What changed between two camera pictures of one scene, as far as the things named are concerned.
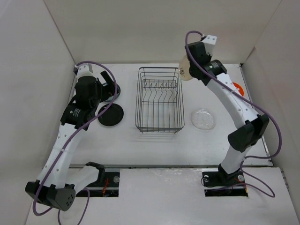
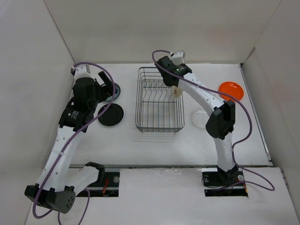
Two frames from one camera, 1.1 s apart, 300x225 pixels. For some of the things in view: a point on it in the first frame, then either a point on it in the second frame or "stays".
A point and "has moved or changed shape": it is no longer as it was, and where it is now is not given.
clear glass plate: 203,119 stays
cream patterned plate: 184,66 has moved or changed shape
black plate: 112,116 stays
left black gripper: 106,78 stays
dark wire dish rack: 159,105 stays
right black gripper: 209,56 to 176,65
